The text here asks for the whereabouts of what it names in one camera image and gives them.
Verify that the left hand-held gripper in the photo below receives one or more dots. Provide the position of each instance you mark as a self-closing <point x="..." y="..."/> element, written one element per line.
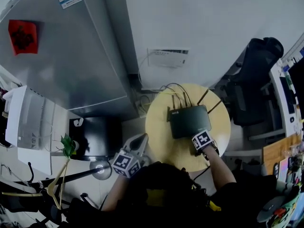
<point x="123" y="163"/>

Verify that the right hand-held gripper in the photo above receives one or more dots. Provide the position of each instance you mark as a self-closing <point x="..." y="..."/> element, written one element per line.
<point x="202" y="140"/>

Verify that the black router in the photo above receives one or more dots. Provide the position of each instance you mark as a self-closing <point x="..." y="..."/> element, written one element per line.
<point x="190" y="120"/>

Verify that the person's right forearm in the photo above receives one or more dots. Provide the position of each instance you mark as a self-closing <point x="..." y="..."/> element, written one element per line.
<point x="219" y="170"/>

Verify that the person's left forearm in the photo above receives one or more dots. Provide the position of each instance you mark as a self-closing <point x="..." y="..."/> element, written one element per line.
<point x="116" y="191"/>

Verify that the round wooden side table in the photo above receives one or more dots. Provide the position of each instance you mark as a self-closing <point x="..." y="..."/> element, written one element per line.
<point x="161" y="146"/>

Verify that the black coat rack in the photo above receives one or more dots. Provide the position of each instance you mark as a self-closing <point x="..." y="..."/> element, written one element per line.
<point x="101" y="170"/>

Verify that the green potted plant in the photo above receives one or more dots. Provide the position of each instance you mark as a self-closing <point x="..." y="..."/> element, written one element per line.
<point x="67" y="145"/>

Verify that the person's black shirt torso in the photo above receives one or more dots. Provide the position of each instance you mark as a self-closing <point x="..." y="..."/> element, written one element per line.
<point x="237" y="198"/>

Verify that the orange wooden desk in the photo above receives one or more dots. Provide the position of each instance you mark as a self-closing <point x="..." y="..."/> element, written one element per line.
<point x="273" y="155"/>

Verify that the black office chair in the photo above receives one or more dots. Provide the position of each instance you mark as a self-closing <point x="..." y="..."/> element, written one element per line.
<point x="256" y="84"/>

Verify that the white desk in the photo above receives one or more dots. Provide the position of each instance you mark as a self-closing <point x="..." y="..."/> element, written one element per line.
<point x="280" y="117"/>

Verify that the rainbow coloured notebook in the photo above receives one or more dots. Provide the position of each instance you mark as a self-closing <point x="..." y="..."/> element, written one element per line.
<point x="283" y="170"/>

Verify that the black computer mouse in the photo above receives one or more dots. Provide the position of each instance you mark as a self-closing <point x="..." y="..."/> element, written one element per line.
<point x="292" y="119"/>

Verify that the grey round cap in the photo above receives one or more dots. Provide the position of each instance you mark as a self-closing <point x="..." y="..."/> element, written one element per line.
<point x="270" y="208"/>

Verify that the black keyboard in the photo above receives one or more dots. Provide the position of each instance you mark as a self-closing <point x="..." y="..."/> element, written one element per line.
<point x="287" y="94"/>

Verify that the black monitor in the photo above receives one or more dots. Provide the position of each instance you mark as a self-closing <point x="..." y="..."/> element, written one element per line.
<point x="298" y="87"/>

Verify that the colourful patterned bag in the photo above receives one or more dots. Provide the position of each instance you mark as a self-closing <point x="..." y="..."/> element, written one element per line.
<point x="287" y="210"/>

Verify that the silver refrigerator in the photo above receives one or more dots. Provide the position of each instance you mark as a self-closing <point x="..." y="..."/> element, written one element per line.
<point x="71" y="56"/>

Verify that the white cabinet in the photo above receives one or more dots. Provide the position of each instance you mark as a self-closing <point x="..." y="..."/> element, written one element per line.
<point x="16" y="110"/>

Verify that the red paper decoration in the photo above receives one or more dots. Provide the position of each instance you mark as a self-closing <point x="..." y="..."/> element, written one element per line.
<point x="23" y="37"/>

